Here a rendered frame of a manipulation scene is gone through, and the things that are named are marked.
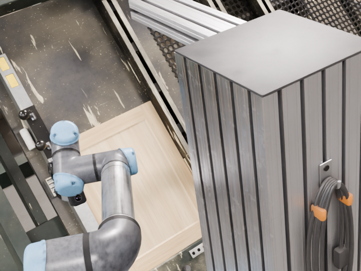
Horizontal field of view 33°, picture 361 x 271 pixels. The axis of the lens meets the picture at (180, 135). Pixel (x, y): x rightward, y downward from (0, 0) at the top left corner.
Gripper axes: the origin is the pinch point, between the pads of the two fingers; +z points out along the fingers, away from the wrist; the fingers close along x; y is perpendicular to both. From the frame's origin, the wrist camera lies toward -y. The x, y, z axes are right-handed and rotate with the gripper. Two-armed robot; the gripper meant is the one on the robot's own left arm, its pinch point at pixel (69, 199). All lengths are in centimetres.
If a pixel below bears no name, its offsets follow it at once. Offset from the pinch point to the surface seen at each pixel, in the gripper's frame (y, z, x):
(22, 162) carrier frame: 86, 110, -13
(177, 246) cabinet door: -15, 42, -36
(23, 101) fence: 50, 11, -6
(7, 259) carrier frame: 25, 77, 18
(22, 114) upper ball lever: 38.4, 2.8, -0.9
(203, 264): -26, 44, -42
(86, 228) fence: 2.3, 30.6, -7.0
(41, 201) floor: 113, 214, -31
